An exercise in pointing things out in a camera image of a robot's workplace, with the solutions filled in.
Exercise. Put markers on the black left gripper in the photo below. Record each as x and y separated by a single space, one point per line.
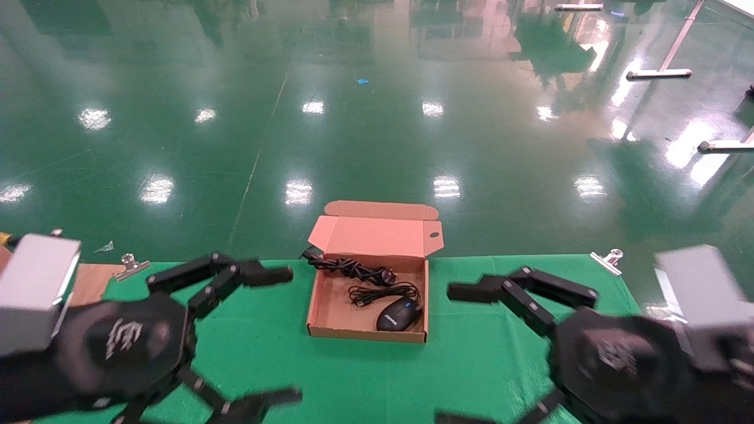
123 341

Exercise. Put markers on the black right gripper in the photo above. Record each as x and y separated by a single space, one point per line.
618 359

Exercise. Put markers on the open brown cardboard box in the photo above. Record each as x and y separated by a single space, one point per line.
371 235

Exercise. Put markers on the green tablecloth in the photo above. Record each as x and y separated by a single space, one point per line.
365 377

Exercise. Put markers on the metal binder clip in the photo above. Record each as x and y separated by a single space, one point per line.
131 268
607 262

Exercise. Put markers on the clear plastic scrap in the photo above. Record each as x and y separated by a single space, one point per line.
106 247

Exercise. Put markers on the white stand foot with pole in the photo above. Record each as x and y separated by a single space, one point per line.
658 73

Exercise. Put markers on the short white stand foot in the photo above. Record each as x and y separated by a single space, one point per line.
579 7

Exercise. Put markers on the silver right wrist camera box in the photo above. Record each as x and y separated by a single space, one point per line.
701 306

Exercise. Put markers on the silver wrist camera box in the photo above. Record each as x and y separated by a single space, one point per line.
29 294
701 306

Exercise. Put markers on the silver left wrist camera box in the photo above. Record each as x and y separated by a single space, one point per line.
29 294

